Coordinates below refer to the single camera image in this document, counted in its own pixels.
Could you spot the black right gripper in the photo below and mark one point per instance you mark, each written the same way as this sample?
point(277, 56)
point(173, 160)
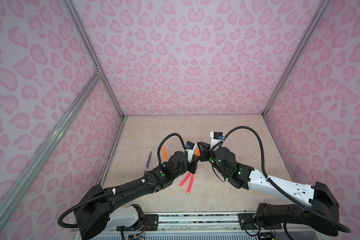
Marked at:
point(206, 148)

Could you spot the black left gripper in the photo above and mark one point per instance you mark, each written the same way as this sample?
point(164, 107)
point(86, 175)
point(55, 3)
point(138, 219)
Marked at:
point(193, 169)

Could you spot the pink highlighter pen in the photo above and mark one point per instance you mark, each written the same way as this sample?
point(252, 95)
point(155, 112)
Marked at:
point(185, 179)
point(190, 184)

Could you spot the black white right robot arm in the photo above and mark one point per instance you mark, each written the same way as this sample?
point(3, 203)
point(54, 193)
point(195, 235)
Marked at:
point(313, 206)

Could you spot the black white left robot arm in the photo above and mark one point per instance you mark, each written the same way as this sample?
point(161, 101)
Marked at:
point(96, 206)

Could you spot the purple marker pen left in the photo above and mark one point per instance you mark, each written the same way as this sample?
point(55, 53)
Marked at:
point(148, 161)

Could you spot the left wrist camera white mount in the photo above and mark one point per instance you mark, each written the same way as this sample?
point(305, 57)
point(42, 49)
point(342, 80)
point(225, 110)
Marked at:
point(190, 149)

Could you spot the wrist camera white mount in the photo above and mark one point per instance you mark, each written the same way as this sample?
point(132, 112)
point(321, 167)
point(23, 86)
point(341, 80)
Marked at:
point(216, 137)
point(190, 149)

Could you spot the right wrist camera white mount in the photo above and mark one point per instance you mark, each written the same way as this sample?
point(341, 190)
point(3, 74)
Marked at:
point(216, 137)

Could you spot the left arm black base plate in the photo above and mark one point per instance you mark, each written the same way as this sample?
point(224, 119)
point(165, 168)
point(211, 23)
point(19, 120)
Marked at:
point(138, 224)

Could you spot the aluminium front rail frame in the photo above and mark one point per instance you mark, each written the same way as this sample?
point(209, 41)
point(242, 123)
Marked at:
point(220, 226)

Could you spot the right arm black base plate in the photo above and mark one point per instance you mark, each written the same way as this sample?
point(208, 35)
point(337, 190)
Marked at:
point(247, 222)

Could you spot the diagonal aluminium wall strut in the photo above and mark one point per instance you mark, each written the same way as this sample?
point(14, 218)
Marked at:
point(17, 192)

